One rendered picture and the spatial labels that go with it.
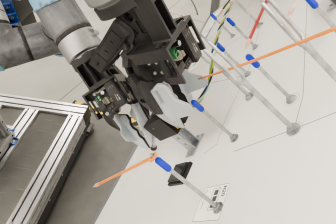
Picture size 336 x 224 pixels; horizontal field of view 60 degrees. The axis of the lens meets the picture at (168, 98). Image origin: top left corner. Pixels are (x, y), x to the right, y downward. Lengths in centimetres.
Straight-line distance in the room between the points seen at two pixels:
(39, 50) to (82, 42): 14
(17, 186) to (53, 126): 38
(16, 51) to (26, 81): 188
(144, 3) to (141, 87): 11
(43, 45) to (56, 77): 182
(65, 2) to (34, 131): 133
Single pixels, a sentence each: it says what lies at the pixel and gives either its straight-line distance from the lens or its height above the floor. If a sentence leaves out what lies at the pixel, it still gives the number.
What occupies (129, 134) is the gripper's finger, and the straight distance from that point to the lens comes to 57.
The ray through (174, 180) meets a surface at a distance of 48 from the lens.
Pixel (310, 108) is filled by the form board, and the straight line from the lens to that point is 37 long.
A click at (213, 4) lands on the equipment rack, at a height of 89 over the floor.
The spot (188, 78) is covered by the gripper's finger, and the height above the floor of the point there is 124.
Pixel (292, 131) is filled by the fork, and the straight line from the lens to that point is 36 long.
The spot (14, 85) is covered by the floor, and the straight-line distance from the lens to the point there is 254.
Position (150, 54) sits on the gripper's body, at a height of 132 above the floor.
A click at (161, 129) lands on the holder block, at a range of 48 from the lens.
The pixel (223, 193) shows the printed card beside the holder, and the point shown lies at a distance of 38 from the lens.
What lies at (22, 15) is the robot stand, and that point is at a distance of 129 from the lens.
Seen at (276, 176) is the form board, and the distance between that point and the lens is 33.
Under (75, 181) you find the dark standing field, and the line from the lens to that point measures 182.
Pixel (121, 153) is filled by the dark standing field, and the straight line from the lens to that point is 186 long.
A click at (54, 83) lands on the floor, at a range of 243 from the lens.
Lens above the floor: 152
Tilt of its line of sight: 45 degrees down
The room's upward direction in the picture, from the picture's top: straight up
